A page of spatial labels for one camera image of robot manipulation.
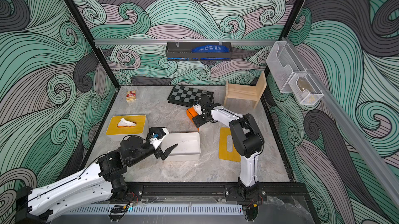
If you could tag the clear plastic wall bin large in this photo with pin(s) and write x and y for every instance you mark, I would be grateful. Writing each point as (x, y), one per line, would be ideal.
(283, 63)

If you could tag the small wooden chair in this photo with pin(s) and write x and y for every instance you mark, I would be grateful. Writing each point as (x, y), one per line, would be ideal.
(246, 92)

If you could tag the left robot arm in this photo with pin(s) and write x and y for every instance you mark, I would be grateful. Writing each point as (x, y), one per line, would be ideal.
(101, 181)

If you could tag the black wall shelf basket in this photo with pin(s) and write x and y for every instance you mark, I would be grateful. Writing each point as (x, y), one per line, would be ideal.
(183, 52)

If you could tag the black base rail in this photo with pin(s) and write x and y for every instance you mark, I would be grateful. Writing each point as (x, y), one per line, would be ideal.
(213, 188)

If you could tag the white slotted cable duct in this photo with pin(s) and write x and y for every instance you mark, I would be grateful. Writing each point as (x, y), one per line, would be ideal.
(164, 209)

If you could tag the blue object in basket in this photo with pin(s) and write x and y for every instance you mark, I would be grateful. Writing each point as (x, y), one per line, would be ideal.
(211, 49)

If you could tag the aluminium wall rail right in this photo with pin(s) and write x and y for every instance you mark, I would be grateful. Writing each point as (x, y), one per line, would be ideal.
(377, 165)

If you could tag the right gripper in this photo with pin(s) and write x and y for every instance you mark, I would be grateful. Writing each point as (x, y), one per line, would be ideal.
(200, 119)

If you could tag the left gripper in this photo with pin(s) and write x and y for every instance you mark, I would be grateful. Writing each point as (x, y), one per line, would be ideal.
(158, 153)

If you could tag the black chessboard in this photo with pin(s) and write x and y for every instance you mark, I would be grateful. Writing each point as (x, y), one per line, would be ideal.
(186, 96)

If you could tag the clear plastic wall bin small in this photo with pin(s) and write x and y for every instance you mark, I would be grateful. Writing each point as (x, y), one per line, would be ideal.
(305, 91)

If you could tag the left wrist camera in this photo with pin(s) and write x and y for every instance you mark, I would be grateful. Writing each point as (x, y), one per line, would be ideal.
(156, 140)

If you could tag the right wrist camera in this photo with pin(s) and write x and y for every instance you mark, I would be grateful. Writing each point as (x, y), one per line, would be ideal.
(197, 107)

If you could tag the orange tissue pack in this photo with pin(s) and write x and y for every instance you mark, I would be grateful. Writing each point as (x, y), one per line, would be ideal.
(125, 123)
(193, 115)

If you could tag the small red card box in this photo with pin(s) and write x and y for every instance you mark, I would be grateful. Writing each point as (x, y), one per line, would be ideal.
(131, 96)

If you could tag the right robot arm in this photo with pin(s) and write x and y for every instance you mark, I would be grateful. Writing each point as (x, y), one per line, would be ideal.
(246, 136)

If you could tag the white tissue box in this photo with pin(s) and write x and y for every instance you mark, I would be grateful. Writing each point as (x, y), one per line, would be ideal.
(121, 137)
(188, 149)

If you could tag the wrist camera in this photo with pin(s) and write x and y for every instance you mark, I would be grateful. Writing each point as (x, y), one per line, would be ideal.
(156, 140)
(197, 107)

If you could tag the aluminium wall rail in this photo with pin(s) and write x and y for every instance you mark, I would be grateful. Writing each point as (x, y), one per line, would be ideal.
(377, 165)
(142, 41)

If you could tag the aluminium wall rail back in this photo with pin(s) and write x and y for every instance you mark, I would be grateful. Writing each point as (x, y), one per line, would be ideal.
(142, 41)

